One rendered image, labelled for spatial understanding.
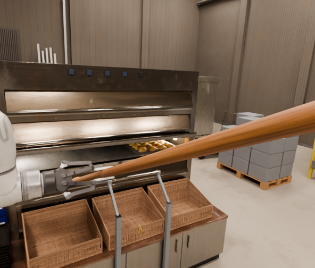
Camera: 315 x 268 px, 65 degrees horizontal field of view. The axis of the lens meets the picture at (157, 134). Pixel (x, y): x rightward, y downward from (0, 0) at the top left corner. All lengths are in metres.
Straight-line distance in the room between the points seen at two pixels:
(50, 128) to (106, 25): 8.46
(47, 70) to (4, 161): 1.51
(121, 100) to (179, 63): 9.75
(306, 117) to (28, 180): 0.75
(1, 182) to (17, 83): 1.47
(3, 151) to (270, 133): 0.66
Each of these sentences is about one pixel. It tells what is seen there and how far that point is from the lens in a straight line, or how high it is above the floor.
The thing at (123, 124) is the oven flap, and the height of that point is 1.56.
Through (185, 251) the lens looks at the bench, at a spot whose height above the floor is 0.31.
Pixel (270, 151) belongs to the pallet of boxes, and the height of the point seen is 0.77.
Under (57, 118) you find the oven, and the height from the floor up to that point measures 1.65.
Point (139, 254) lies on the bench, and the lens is 2.46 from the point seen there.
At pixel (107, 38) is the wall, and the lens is 10.45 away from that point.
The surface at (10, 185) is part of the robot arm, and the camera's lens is 0.83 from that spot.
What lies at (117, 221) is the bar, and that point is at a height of 0.92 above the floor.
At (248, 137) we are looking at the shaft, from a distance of 0.33.
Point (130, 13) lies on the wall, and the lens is 10.97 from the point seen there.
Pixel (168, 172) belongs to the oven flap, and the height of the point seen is 0.96.
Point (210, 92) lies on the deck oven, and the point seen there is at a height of 1.52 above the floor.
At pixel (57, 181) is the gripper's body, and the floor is 1.71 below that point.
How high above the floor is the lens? 2.07
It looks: 14 degrees down
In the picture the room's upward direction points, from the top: 3 degrees clockwise
